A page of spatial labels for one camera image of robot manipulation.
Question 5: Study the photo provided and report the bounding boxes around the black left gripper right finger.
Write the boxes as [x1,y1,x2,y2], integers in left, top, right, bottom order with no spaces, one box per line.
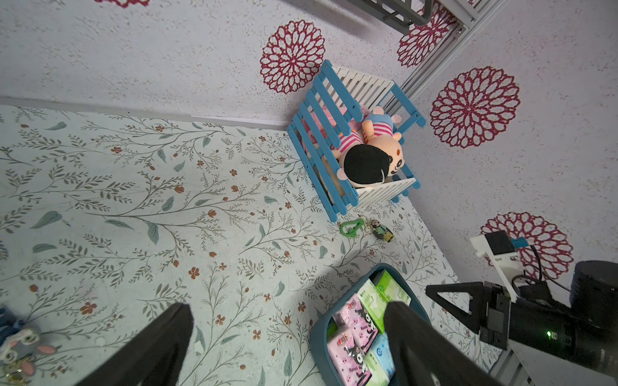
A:
[384,302,499,385]

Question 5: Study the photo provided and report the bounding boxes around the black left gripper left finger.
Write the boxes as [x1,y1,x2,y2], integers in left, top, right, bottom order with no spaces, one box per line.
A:
[78,302,194,386]

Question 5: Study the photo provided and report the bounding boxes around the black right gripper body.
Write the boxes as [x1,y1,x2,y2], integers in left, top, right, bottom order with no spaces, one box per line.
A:
[478,281,594,362]

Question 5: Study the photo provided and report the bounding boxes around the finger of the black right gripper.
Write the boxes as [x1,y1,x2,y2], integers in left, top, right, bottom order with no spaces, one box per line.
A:
[425,282,486,335]

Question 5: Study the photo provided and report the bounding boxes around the blue tissue pack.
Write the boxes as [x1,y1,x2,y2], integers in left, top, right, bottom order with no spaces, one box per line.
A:
[365,334,395,380]

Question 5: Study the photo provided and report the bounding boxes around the green tissue pack bottom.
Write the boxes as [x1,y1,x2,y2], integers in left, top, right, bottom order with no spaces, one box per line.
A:
[365,352,389,386]

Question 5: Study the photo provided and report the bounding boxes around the green tissue pack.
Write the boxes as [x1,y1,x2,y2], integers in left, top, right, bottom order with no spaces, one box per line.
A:
[373,270,411,306]
[365,352,389,386]
[357,279,388,334]

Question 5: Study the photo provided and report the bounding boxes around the pink kuromi pack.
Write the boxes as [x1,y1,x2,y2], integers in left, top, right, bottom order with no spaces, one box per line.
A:
[327,327,372,386]
[333,294,379,354]

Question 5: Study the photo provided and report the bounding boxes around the dark teal storage box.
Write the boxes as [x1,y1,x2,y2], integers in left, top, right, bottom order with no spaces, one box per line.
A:
[310,263,431,385]

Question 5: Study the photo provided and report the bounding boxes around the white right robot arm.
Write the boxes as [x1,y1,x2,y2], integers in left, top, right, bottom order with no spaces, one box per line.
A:
[426,261,617,378]

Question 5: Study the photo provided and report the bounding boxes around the blue toy figure on wheels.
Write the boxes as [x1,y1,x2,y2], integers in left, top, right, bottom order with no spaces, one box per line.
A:
[1,307,57,385]

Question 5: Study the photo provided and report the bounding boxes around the black-haired plush doll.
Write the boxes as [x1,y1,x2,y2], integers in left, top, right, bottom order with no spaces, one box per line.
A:
[333,106,405,188]

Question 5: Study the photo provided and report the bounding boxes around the blue white toy crib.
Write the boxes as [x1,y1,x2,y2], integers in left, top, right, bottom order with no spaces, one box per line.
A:
[287,61,426,222]

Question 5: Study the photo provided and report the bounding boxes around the pink plush doll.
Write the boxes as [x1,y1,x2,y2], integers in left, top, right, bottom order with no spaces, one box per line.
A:
[303,103,363,155]

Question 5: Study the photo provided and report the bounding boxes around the small figurine keychain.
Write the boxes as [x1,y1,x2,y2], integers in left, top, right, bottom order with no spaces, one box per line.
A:
[370,220,394,242]

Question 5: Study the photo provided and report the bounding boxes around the green carabiner keychain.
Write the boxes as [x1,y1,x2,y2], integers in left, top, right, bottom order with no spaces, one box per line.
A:
[339,218,365,238]

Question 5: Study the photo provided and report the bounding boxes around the grey wall shelf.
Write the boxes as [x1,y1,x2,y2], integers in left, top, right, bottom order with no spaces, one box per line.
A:
[349,0,434,35]

